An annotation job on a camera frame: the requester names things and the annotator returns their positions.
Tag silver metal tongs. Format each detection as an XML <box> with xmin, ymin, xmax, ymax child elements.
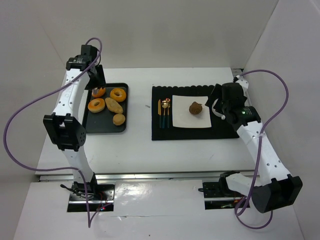
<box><xmin>91</xmin><ymin>86</ymin><xmax>105</xmax><ymax>97</ymax></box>

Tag plain orange bun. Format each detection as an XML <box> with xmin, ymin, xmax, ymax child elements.
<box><xmin>91</xmin><ymin>87</ymin><xmax>106</xmax><ymax>98</ymax></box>

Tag brown croissant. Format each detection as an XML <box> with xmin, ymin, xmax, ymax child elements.
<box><xmin>189</xmin><ymin>101</ymin><xmax>203</xmax><ymax>115</ymax></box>

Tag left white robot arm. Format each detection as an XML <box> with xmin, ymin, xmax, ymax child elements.
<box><xmin>43</xmin><ymin>55</ymin><xmax>98</xmax><ymax>194</ymax></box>

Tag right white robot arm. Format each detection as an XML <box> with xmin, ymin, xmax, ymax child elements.
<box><xmin>205</xmin><ymin>76</ymin><xmax>303</xmax><ymax>214</ymax></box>

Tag oblong bread roll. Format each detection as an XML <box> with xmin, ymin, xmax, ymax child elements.
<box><xmin>105</xmin><ymin>97</ymin><xmax>123</xmax><ymax>114</ymax></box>

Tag orange bagel near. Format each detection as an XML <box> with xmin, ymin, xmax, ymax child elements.
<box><xmin>87</xmin><ymin>98</ymin><xmax>106</xmax><ymax>113</ymax></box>

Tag orange bagel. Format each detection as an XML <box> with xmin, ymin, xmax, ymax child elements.
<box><xmin>110</xmin><ymin>88</ymin><xmax>127</xmax><ymax>103</ymax></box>
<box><xmin>87</xmin><ymin>98</ymin><xmax>106</xmax><ymax>113</ymax></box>

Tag orange bagel far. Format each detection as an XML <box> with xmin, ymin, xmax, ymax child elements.
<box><xmin>110</xmin><ymin>88</ymin><xmax>127</xmax><ymax>103</ymax></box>

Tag black baking tray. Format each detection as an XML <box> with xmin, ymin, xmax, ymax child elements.
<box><xmin>82</xmin><ymin>82</ymin><xmax>129</xmax><ymax>135</ymax></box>

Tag round crumbly bun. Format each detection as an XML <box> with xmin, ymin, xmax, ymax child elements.
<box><xmin>112</xmin><ymin>114</ymin><xmax>126</xmax><ymax>126</ymax></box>

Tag white square plate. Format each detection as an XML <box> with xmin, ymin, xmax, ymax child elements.
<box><xmin>171</xmin><ymin>95</ymin><xmax>212</xmax><ymax>129</ymax></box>

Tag white two-handled bowl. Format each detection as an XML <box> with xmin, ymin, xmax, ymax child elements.
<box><xmin>211</xmin><ymin>98</ymin><xmax>226</xmax><ymax>120</ymax></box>

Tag aluminium side rail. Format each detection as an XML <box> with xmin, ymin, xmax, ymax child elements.
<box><xmin>231</xmin><ymin>68</ymin><xmax>243</xmax><ymax>77</ymax></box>

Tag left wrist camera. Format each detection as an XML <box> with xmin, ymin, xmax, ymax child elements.
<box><xmin>80</xmin><ymin>44</ymin><xmax>99</xmax><ymax>59</ymax></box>

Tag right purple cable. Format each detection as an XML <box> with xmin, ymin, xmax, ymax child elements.
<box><xmin>234</xmin><ymin>69</ymin><xmax>290</xmax><ymax>230</ymax></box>

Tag purple cable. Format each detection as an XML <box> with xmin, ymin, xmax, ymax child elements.
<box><xmin>234</xmin><ymin>69</ymin><xmax>290</xmax><ymax>230</ymax></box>
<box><xmin>2</xmin><ymin>37</ymin><xmax>103</xmax><ymax>229</ymax></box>

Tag gold spoon green handle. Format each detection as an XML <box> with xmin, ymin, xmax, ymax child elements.
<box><xmin>161</xmin><ymin>99</ymin><xmax>169</xmax><ymax>129</ymax></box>

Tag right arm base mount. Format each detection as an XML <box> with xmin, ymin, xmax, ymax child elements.
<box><xmin>198</xmin><ymin>171</ymin><xmax>244</xmax><ymax>210</ymax></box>

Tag aluminium table edge rail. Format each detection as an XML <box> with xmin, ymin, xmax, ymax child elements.
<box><xmin>38</xmin><ymin>169</ymin><xmax>260</xmax><ymax>182</ymax></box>

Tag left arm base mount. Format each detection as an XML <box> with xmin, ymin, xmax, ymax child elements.
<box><xmin>60</xmin><ymin>183</ymin><xmax>116</xmax><ymax>213</ymax></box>

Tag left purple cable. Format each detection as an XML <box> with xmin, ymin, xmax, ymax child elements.
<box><xmin>2</xmin><ymin>37</ymin><xmax>103</xmax><ymax>229</ymax></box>

